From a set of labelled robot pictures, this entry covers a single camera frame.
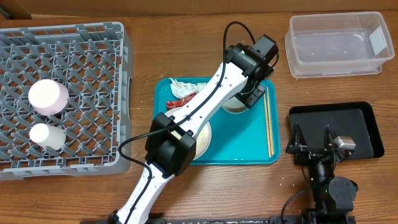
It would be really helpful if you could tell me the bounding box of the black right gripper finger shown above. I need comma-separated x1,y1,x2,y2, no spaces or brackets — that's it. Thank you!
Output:
285,123,308,154
324,124,337,151

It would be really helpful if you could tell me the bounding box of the wooden chopstick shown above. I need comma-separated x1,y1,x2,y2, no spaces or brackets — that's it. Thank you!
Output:
266,87,274,157
263,94,272,158

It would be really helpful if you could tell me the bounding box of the grey bowl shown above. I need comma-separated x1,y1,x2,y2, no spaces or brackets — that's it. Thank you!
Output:
222,96,248,113

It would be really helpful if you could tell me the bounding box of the pink bowl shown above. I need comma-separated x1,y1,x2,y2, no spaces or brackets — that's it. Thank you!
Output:
28,79,69,116

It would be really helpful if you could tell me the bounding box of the cream white cup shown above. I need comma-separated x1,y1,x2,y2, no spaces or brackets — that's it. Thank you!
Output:
29,123,66,150

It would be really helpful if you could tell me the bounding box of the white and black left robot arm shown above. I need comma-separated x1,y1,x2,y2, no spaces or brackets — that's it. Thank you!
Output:
107,35,279,224

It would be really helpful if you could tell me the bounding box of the black rectangular tray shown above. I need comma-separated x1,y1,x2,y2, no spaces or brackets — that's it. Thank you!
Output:
289,101,384,160

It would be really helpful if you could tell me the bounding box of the clear plastic bin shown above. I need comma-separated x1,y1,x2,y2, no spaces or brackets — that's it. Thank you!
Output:
285,12,395,78

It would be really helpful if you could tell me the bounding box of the crumpled white napkin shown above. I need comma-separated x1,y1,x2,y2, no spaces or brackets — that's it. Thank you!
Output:
170,78,206,99

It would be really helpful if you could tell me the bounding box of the large white dirty plate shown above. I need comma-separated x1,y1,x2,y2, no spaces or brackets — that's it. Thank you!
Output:
165,108,212,160

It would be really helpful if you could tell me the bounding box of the red snack wrapper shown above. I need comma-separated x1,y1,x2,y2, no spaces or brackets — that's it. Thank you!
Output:
166,93,196,110

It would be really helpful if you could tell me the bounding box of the grey plastic dish rack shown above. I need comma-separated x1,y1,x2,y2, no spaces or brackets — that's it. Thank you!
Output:
1,22,132,180

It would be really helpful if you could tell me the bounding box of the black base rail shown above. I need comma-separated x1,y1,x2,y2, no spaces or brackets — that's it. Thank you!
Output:
80,215,307,224

